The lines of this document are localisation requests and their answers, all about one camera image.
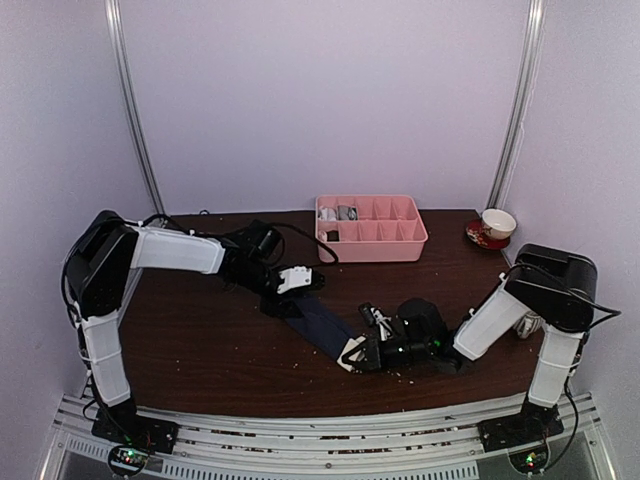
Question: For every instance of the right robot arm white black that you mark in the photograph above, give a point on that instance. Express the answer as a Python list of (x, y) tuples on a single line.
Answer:
[(557, 286)]

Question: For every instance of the red patterned saucer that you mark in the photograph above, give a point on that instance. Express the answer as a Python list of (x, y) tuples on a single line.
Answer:
[(476, 233)]

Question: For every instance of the aluminium corner post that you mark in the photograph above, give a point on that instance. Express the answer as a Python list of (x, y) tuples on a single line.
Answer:
[(118, 41), (522, 96)]

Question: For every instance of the left round controller board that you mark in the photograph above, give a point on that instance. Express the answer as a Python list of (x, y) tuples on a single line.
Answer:
[(125, 460)]

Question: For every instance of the white rolled item in box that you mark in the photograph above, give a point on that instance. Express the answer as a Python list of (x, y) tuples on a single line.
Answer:
[(327, 214)]

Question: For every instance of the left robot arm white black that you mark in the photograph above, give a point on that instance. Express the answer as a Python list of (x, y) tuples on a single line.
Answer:
[(94, 283)]

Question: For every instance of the black item in box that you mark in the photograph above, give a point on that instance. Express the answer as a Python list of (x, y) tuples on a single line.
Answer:
[(332, 235)]

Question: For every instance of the left aluminium corner post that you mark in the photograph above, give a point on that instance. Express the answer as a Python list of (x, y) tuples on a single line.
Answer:
[(118, 41)]

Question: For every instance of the grey boxer briefs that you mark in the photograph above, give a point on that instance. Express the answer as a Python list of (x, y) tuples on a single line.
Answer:
[(347, 213)]

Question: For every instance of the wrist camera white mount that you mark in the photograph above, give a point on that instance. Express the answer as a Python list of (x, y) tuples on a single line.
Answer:
[(299, 278), (375, 318)]

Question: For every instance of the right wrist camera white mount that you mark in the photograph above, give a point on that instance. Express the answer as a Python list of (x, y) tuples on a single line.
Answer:
[(375, 318)]

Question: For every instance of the pink divided organizer box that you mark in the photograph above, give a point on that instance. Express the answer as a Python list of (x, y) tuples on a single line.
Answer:
[(389, 229)]

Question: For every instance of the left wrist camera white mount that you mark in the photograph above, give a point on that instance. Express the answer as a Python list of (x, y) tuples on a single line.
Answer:
[(299, 278)]

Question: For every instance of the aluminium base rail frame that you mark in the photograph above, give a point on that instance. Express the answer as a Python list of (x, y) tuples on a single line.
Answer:
[(441, 443)]

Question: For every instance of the round controller board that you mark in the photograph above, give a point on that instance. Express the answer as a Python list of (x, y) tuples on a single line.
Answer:
[(125, 460), (530, 461)]

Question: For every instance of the navy and cream underwear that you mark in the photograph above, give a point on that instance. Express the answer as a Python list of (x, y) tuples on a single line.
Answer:
[(321, 327)]

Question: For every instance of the right aluminium corner post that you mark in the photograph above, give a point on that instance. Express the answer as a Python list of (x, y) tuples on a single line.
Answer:
[(522, 96)]

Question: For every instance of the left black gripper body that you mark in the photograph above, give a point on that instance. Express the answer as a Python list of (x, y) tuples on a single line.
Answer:
[(253, 279)]

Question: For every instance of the white ceramic bowl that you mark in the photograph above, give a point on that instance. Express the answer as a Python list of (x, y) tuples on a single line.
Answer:
[(498, 224)]

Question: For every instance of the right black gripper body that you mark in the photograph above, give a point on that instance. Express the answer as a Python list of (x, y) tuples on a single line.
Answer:
[(418, 351)]

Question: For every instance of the striped grey white cup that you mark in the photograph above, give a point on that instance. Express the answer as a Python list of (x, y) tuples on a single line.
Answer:
[(528, 324)]

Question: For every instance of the right round controller board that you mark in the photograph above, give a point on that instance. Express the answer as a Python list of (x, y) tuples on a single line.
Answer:
[(530, 461)]

